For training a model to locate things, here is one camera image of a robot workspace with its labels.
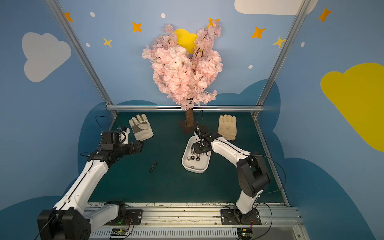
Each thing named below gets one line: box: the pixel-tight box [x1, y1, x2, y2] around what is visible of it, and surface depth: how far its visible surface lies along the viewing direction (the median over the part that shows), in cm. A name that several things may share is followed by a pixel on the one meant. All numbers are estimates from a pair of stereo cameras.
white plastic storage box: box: [181, 135, 212, 174], surface depth 97 cm
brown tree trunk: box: [186, 108, 194, 128], surface depth 107 cm
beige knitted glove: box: [217, 114, 237, 141], surface depth 117 cm
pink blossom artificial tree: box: [141, 20, 224, 111], surface depth 70 cm
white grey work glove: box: [128, 113, 154, 142], surface depth 113 cm
